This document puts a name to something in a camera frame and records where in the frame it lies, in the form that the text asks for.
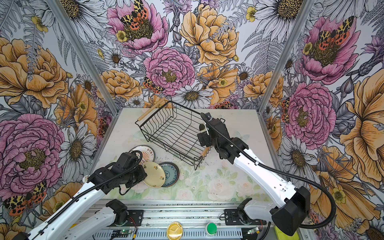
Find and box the lime green button right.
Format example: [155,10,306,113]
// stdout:
[274,227,300,240]

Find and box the white plate orange pattern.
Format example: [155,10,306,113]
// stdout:
[130,145,156,165]

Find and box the aluminium corner post left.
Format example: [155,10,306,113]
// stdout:
[47,1,119,116]

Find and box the gold round button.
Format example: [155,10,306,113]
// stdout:
[166,222,184,240]

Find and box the dark grey small plate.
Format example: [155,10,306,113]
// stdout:
[160,162,180,188]

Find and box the black wire dish rack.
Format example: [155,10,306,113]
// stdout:
[135,98,210,170]

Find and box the beige small plate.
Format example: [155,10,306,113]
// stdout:
[143,162,166,188]

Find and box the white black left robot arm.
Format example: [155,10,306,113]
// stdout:
[14,151,147,240]

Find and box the small circuit board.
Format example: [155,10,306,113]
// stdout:
[111,229,135,239]

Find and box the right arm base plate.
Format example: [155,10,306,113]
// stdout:
[224,209,267,226]

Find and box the green round button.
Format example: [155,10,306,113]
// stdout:
[206,223,218,237]

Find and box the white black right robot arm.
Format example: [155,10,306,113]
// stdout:
[198,119,310,236]

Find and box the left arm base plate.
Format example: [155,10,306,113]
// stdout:
[122,210,144,227]

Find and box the cream small plate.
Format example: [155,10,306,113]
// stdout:
[199,124,207,133]

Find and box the black corrugated cable right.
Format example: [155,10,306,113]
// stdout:
[200,112,337,230]

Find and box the small white jar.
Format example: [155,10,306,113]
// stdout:
[82,175,90,184]

